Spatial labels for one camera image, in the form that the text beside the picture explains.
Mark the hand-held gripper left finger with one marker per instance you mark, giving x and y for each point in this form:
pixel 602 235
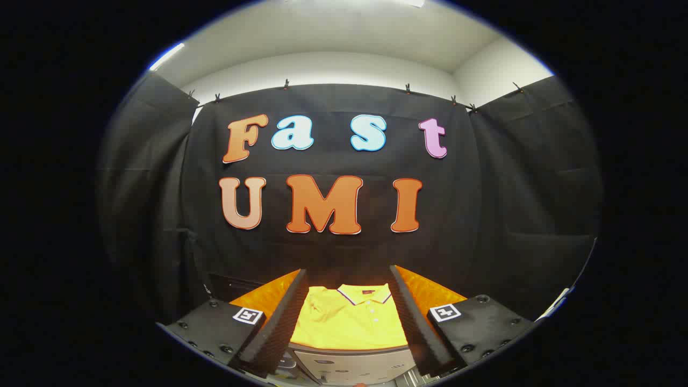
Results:
pixel 285 322

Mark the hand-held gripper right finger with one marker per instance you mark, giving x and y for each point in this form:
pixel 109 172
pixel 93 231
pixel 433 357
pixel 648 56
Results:
pixel 416 322

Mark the yellow polo shirt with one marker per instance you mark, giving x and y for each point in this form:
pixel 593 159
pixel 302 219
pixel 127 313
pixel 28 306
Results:
pixel 344 325

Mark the black backdrop cloth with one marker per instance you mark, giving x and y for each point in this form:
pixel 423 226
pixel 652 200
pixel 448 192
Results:
pixel 484 215

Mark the row of black cloth clips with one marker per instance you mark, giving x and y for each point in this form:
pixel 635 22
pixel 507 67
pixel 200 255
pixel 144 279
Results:
pixel 286 85

